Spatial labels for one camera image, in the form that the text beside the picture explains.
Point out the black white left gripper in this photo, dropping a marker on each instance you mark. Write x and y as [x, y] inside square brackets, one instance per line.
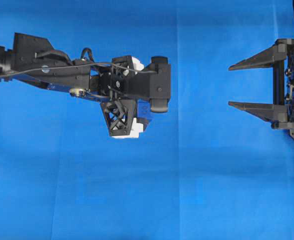
[127, 78]

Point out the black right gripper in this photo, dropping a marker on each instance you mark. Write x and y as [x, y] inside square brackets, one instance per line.
[280, 56]

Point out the blue cube block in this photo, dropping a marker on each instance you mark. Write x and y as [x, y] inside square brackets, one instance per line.
[143, 115]

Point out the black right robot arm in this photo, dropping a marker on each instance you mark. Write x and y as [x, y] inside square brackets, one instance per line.
[279, 57]

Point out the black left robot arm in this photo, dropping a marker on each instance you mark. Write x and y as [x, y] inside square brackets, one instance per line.
[34, 61]

